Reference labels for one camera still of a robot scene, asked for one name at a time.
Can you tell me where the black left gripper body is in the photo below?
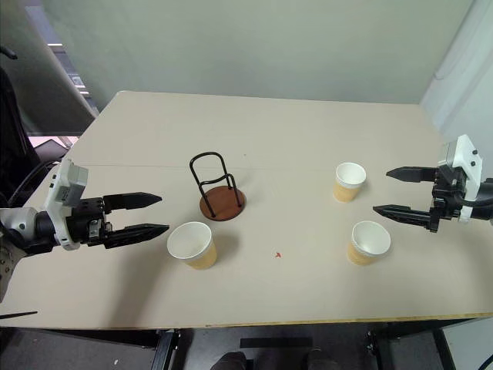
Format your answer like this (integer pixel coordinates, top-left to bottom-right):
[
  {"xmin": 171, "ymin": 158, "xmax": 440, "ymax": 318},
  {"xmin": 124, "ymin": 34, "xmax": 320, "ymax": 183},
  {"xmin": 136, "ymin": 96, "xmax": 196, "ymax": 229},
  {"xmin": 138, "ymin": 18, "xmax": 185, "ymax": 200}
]
[{"xmin": 65, "ymin": 196, "xmax": 112, "ymax": 247}]

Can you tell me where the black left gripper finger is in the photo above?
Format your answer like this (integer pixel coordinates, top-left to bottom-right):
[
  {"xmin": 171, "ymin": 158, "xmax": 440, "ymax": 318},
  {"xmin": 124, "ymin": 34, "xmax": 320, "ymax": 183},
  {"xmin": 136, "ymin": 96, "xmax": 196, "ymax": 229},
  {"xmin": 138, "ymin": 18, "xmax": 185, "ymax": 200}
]
[
  {"xmin": 102, "ymin": 191, "xmax": 163, "ymax": 213},
  {"xmin": 103, "ymin": 223, "xmax": 170, "ymax": 250}
]

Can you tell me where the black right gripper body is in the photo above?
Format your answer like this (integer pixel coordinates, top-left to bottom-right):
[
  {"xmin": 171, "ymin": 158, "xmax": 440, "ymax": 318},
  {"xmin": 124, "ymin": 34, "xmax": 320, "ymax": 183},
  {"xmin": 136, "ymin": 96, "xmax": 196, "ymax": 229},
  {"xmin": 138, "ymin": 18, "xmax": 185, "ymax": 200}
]
[{"xmin": 428, "ymin": 164, "xmax": 469, "ymax": 234}]

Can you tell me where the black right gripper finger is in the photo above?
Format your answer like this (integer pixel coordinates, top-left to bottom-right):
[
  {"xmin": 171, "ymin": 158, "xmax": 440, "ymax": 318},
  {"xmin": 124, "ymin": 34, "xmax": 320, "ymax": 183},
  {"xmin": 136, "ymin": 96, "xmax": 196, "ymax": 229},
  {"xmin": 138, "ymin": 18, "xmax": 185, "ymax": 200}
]
[
  {"xmin": 386, "ymin": 166, "xmax": 440, "ymax": 184},
  {"xmin": 372, "ymin": 204, "xmax": 434, "ymax": 232}
]

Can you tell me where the yellow paper cup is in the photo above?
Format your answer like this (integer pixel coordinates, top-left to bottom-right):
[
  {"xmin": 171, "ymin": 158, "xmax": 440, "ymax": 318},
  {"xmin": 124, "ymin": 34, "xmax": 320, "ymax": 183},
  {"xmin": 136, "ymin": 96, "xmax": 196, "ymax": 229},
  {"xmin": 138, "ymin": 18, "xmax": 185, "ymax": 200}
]
[
  {"xmin": 332, "ymin": 162, "xmax": 367, "ymax": 204},
  {"xmin": 166, "ymin": 221, "xmax": 218, "ymax": 271},
  {"xmin": 347, "ymin": 220, "xmax": 392, "ymax": 267}
]

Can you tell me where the dark rounded foot shape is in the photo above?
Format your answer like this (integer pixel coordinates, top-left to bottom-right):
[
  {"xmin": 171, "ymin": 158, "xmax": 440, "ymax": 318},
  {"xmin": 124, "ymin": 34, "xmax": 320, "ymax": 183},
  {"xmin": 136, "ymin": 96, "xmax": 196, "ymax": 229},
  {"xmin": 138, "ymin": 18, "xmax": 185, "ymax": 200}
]
[{"xmin": 210, "ymin": 351, "xmax": 247, "ymax": 370}]

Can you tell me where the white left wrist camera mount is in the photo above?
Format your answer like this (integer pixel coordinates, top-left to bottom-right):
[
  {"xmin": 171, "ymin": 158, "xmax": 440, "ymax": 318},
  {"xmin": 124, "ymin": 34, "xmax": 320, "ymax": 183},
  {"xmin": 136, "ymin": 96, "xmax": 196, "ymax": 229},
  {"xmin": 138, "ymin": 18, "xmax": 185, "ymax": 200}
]
[{"xmin": 42, "ymin": 158, "xmax": 89, "ymax": 252}]

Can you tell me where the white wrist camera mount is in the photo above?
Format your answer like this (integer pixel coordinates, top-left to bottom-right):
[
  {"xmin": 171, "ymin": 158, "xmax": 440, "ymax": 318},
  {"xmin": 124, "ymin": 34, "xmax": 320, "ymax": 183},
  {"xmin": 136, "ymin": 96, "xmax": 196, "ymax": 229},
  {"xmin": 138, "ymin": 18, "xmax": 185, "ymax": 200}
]
[
  {"xmin": 42, "ymin": 158, "xmax": 89, "ymax": 252},
  {"xmin": 441, "ymin": 134, "xmax": 484, "ymax": 224}
]

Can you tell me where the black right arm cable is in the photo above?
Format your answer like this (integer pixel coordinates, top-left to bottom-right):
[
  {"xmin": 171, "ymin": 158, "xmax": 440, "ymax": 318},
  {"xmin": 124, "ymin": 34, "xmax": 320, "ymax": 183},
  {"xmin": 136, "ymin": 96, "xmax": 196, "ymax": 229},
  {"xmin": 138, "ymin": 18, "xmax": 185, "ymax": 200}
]
[{"xmin": 454, "ymin": 180, "xmax": 493, "ymax": 207}]

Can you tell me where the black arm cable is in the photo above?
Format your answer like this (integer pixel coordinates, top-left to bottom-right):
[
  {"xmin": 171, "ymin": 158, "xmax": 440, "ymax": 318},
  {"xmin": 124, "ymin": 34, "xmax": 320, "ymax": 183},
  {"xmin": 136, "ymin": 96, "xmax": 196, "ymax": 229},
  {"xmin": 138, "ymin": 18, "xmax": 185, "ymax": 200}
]
[
  {"xmin": 0, "ymin": 310, "xmax": 39, "ymax": 321},
  {"xmin": 454, "ymin": 180, "xmax": 493, "ymax": 207}
]

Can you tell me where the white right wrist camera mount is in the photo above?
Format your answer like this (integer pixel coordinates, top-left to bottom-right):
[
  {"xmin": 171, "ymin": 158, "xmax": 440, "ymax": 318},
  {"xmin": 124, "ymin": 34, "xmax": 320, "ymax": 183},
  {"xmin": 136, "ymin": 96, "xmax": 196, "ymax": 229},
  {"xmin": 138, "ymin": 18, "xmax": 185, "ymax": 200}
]
[{"xmin": 441, "ymin": 134, "xmax": 484, "ymax": 224}]

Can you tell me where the black wire cup holder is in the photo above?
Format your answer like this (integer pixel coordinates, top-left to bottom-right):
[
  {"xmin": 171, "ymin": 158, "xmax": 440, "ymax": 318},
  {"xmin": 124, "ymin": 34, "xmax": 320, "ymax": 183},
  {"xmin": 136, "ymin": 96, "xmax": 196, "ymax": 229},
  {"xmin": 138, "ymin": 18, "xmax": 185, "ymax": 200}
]
[{"xmin": 189, "ymin": 152, "xmax": 247, "ymax": 222}]

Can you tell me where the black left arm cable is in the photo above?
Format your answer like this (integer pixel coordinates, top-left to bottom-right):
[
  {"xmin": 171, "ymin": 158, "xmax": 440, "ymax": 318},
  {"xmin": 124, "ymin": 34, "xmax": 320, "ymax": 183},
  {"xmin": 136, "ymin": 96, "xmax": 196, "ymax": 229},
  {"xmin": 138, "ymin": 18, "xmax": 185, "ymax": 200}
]
[{"xmin": 0, "ymin": 310, "xmax": 39, "ymax": 321}]

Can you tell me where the black table frame leg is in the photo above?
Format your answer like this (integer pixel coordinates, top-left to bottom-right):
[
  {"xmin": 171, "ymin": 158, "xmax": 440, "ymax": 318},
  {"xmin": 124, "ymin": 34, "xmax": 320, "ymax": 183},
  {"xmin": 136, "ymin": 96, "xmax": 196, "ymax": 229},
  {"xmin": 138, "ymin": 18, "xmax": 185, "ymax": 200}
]
[
  {"xmin": 149, "ymin": 329, "xmax": 180, "ymax": 370},
  {"xmin": 365, "ymin": 327, "xmax": 394, "ymax": 370}
]

